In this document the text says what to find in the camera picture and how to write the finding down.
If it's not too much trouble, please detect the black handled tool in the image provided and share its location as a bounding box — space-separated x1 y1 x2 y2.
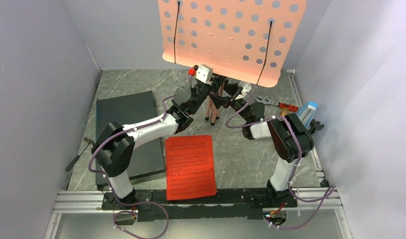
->
65 137 94 172

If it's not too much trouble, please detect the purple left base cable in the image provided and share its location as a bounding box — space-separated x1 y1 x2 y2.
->
112 200 170 239

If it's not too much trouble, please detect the red sheet music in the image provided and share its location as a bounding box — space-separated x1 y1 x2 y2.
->
165 135 217 201
204 135 214 170

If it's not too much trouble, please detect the dark grey rack box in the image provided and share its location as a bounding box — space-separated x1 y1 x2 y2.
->
96 91 165 179

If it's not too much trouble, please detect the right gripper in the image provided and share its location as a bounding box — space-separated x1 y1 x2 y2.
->
209 83 251 123

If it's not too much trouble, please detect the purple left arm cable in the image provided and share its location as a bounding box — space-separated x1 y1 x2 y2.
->
88 74 195 209

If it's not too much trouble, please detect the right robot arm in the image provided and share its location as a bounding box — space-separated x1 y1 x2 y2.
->
210 83 314 207

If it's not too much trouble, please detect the black microphone desk stand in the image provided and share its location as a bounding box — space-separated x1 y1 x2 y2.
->
308 119 324 134

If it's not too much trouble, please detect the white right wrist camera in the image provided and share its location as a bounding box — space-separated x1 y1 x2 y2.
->
235 82 252 100

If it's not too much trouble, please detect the pink tripod music stand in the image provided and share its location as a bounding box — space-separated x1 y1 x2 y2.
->
157 0 308 126

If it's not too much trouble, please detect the red handled adjustable wrench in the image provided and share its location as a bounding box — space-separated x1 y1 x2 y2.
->
256 96 299 112

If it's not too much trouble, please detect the blue metronome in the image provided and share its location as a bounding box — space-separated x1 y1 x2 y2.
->
296 101 318 129

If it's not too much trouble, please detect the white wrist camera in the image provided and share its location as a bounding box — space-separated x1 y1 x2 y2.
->
195 64 213 85
235 82 252 100

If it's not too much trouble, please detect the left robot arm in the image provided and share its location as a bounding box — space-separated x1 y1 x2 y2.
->
91 82 212 209

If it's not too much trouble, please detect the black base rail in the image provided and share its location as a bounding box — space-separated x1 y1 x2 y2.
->
101 188 298 222

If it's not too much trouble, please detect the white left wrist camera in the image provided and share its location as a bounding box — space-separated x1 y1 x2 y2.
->
195 64 213 85

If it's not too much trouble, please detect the gold microphone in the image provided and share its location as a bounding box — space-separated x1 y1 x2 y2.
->
279 108 291 116

